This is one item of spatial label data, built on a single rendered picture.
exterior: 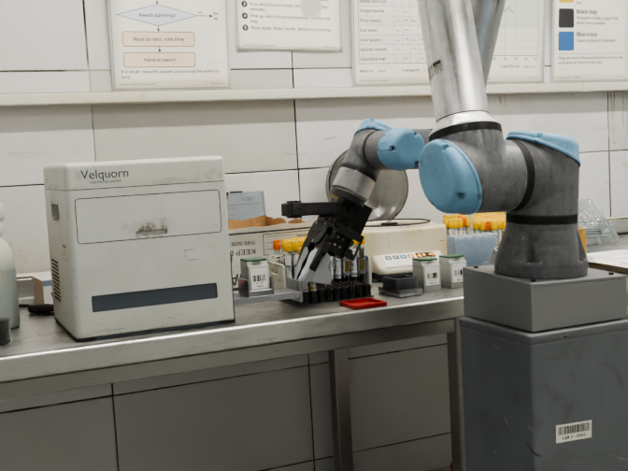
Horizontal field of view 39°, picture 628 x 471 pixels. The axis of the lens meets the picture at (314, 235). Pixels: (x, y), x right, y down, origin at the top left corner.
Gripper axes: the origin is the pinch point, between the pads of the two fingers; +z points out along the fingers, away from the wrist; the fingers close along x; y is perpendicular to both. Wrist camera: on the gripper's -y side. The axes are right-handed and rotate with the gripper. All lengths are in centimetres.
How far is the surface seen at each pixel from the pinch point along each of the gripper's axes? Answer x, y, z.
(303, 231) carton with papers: 25.0, 6.9, -13.2
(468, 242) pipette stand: 7.5, 36.1, -25.3
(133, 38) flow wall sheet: 58, -40, -40
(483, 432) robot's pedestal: -31.8, 28.6, 10.8
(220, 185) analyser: -4.4, -23.3, -9.5
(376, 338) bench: -5.4, 17.3, 2.9
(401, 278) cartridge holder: 0.4, 20.4, -10.4
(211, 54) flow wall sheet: 59, -21, -46
